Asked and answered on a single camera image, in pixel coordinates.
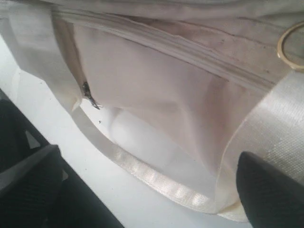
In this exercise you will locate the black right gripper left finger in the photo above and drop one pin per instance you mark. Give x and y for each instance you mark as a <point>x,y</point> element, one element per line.
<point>38,189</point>

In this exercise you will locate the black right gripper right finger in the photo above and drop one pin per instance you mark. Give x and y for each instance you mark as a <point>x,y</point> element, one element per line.
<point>270,198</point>

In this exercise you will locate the beige duffel bag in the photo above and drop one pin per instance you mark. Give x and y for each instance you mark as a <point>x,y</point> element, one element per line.
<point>173,91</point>

